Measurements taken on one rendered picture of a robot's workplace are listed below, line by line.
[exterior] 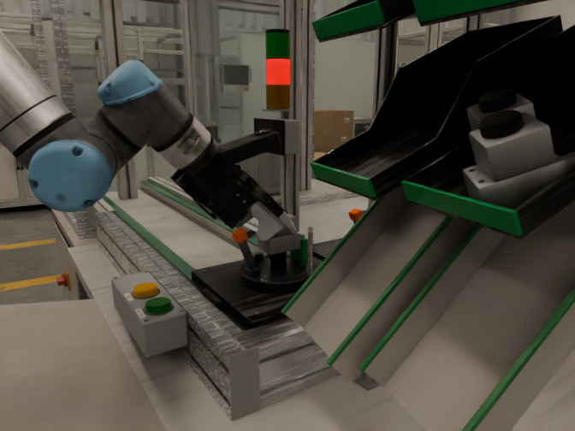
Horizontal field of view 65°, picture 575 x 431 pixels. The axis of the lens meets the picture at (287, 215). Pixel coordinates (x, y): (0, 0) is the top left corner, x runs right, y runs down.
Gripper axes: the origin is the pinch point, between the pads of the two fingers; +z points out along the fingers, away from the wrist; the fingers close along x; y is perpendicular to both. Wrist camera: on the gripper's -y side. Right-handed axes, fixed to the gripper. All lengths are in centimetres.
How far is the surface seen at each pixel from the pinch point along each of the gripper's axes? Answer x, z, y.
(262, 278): 2.5, 2.5, 9.7
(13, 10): -799, -97, -112
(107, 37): -105, -32, -26
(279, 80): -16.8, -10.8, -24.2
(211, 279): -5.9, 0.0, 15.0
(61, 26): -82, -43, -13
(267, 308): 9.4, 1.7, 13.2
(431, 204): 38.8, -14.5, -2.2
